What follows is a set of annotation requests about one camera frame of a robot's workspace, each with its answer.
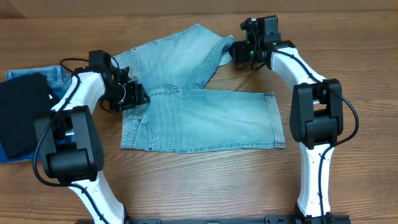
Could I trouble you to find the light blue denim shorts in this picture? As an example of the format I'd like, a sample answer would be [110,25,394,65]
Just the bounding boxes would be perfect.
[116,24,285,153]

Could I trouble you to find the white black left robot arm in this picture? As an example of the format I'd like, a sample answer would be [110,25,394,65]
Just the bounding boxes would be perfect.
[32,50,150,223]

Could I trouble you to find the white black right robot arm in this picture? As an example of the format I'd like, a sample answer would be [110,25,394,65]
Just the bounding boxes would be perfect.
[229,16,343,223]

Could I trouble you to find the folded blue jeans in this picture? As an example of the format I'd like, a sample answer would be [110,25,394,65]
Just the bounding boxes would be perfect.
[6,65,71,98]

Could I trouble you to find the black folded garment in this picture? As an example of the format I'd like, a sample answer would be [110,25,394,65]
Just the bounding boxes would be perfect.
[1,73,59,159]

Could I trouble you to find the dark blue folded garment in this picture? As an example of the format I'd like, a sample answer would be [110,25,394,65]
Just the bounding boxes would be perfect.
[0,90,74,164]

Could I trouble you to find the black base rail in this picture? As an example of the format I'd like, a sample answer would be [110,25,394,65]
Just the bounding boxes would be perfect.
[76,213,351,224]

